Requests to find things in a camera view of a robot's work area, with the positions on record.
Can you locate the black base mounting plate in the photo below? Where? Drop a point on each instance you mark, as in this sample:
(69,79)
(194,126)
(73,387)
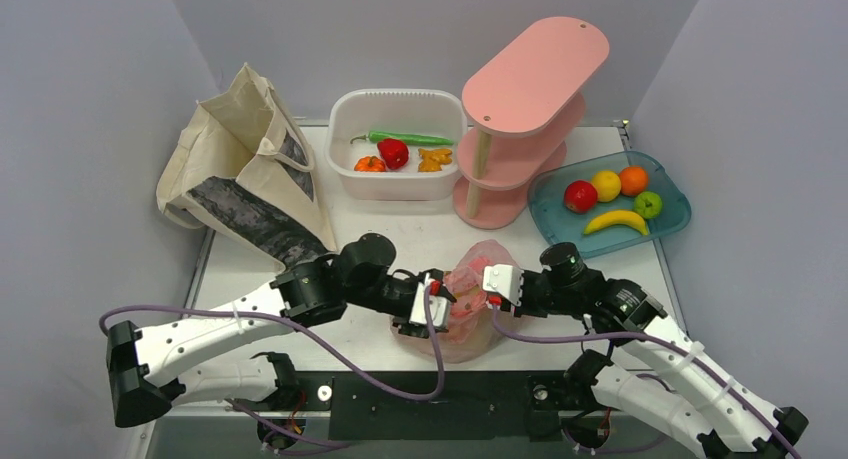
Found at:
(472,405)

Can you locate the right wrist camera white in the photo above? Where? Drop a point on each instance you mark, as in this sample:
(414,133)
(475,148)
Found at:
(504,281)

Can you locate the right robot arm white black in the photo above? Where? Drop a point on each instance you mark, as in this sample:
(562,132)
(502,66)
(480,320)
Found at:
(696,402)

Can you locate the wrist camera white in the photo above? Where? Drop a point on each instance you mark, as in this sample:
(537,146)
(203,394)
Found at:
(504,281)
(430,305)

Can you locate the yellow banana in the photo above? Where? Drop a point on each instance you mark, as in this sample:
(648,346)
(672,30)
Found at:
(619,217)

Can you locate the red bell pepper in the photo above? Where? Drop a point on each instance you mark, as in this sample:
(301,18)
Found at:
(394,153)

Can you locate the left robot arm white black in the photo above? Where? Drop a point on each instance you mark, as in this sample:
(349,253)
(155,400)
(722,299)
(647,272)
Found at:
(152,369)

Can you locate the beige canvas tote bag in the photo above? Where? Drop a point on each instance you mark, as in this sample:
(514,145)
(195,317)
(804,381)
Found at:
(244,168)

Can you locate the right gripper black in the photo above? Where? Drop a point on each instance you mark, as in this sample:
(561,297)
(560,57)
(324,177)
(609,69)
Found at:
(525,307)

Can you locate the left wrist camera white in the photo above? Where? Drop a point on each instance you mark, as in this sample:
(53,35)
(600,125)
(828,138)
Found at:
(430,305)

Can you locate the small orange pumpkin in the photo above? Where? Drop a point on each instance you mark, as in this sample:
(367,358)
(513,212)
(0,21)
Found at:
(370,164)

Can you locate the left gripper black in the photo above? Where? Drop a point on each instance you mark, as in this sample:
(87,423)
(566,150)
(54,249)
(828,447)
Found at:
(406,326)

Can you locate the pink three-tier shelf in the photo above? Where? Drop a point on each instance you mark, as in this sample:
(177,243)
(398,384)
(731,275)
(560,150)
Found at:
(521,106)

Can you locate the teal plastic tray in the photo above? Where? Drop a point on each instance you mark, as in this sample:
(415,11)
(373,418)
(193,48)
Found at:
(557,224)

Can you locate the white plastic tub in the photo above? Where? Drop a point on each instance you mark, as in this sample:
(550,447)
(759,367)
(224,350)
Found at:
(393,111)

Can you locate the green apple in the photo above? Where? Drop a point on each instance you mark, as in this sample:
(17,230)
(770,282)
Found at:
(648,205)

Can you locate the yellow lemon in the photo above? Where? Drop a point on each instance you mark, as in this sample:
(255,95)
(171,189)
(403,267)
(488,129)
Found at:
(607,184)

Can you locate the orange fruit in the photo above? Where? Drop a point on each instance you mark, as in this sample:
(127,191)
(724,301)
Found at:
(633,180)

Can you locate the red apple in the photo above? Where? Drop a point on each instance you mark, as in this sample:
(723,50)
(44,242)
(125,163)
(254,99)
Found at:
(580,197)

